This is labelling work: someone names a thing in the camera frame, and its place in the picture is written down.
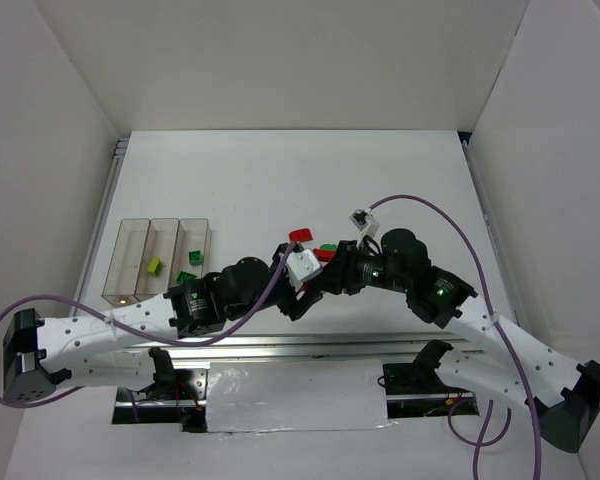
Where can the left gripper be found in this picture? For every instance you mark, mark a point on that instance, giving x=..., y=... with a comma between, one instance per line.
x=290, y=299

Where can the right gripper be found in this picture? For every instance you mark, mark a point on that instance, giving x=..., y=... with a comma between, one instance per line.
x=340, y=272

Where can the lime lego block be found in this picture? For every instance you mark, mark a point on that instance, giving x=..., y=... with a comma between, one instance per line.
x=155, y=267

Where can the green square lego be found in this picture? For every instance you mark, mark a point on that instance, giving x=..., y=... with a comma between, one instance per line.
x=195, y=257

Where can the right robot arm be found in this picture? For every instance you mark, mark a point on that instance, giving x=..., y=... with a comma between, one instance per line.
x=530, y=375

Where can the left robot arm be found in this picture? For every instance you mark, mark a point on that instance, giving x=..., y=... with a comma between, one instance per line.
x=44, y=355

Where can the clear container right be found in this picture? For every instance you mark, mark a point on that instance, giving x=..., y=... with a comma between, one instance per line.
x=192, y=234

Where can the clear container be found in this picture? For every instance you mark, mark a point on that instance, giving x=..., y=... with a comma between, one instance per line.
x=123, y=273
x=192, y=234
x=160, y=241

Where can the red and green round lego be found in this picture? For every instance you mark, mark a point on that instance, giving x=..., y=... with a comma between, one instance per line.
x=325, y=252

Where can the red curved lego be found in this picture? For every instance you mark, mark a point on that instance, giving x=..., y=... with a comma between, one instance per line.
x=300, y=236

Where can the clear container middle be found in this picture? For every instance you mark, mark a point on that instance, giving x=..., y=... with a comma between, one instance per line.
x=160, y=241

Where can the clear container left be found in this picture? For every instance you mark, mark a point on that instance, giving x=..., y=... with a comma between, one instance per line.
x=123, y=273

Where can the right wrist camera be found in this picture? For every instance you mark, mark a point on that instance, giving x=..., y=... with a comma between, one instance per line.
x=365, y=222

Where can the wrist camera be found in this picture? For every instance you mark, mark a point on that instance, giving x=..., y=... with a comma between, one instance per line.
x=365, y=222
x=302, y=267

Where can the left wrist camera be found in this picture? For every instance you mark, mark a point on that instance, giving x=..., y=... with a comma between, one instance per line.
x=302, y=267

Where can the aluminium rail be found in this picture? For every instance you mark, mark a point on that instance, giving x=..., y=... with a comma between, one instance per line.
x=389, y=347

